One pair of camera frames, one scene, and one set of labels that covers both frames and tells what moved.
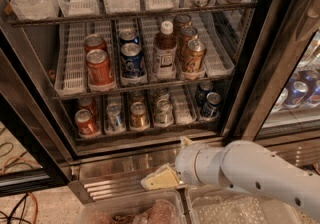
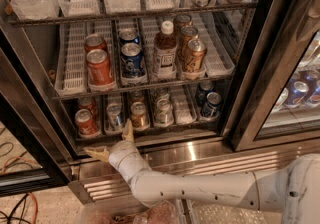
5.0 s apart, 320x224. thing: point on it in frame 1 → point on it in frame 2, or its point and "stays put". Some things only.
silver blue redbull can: x=116 y=121 stays put
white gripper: x=185 y=165 → x=120 y=154
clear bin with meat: x=158 y=207 stays put
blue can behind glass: x=296 y=94 stays put
